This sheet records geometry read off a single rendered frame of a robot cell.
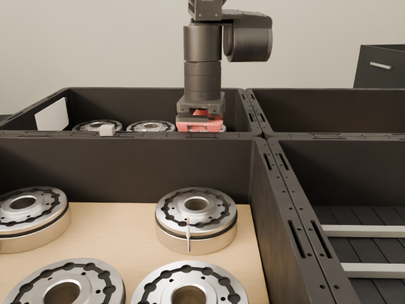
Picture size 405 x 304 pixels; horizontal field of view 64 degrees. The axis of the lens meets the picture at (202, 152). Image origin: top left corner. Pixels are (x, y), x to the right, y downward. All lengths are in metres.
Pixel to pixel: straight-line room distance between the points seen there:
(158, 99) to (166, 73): 2.83
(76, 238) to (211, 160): 0.20
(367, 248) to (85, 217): 0.36
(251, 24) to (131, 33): 3.05
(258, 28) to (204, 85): 0.11
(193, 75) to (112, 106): 0.32
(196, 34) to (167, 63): 3.07
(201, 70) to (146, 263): 0.27
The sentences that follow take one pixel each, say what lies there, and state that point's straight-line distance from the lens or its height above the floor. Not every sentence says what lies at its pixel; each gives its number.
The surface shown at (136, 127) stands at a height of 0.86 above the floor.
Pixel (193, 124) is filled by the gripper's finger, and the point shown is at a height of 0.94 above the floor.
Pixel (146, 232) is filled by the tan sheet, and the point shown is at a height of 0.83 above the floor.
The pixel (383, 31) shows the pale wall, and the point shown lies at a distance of 4.36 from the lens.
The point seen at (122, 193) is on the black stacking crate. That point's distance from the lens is 0.49.
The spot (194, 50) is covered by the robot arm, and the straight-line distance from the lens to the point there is 0.48.
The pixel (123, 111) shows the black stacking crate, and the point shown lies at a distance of 0.76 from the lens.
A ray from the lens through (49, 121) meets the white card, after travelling 0.70.
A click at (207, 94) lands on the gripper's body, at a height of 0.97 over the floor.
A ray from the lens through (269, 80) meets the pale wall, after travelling 3.81.
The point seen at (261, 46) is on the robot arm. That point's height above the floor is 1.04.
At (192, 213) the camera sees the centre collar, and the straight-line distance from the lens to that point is 0.39.
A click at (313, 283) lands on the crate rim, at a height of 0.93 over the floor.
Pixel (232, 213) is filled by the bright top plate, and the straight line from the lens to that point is 0.40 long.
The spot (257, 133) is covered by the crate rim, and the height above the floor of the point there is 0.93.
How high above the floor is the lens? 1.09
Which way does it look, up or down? 24 degrees down
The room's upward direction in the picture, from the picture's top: straight up
